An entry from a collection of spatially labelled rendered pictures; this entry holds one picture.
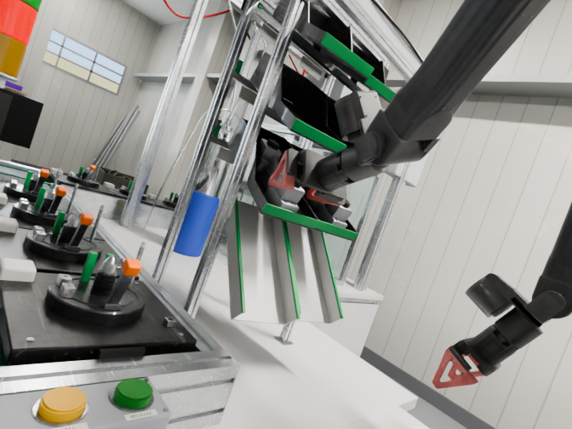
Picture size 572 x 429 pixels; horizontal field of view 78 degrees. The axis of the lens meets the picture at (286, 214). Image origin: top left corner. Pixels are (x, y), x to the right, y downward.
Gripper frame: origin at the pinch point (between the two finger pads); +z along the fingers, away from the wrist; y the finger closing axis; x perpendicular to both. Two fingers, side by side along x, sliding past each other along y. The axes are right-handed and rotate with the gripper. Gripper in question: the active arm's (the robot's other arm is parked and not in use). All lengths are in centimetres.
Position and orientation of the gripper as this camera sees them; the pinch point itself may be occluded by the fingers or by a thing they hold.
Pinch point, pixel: (291, 188)
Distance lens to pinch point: 67.3
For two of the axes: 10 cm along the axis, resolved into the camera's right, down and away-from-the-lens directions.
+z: -6.5, 2.1, 7.3
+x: -0.3, 9.5, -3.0
